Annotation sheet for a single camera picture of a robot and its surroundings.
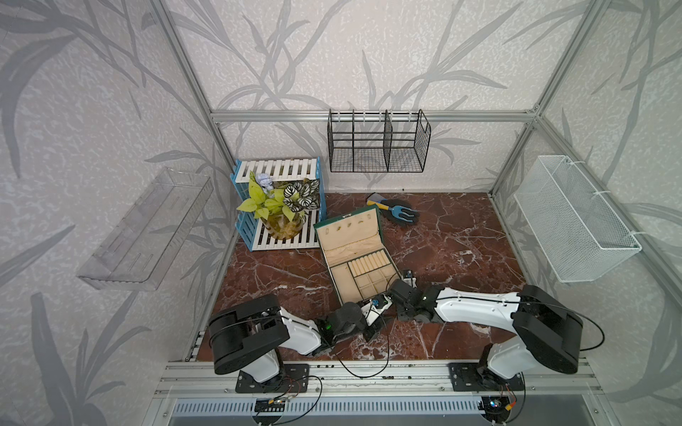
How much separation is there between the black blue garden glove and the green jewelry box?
0.57ft

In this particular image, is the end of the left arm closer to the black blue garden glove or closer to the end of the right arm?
the end of the right arm

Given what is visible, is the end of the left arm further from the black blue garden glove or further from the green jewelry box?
the black blue garden glove

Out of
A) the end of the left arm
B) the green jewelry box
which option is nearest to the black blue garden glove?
the green jewelry box

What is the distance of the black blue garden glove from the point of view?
3.63 ft

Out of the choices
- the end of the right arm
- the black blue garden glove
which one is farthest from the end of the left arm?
the black blue garden glove

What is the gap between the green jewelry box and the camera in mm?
881
